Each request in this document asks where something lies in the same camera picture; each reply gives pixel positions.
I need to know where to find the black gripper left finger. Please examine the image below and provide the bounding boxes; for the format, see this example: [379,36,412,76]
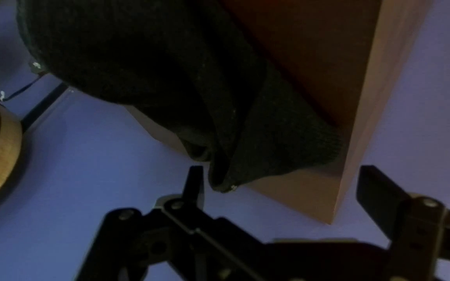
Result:
[74,164,268,281]

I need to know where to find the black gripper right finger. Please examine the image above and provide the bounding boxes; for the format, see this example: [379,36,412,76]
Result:
[354,164,450,281]

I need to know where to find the black knit head sock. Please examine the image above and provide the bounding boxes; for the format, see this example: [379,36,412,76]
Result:
[15,0,343,194]

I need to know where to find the brown wooden cabinet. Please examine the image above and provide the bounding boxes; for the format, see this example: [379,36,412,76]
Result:
[124,0,434,226]

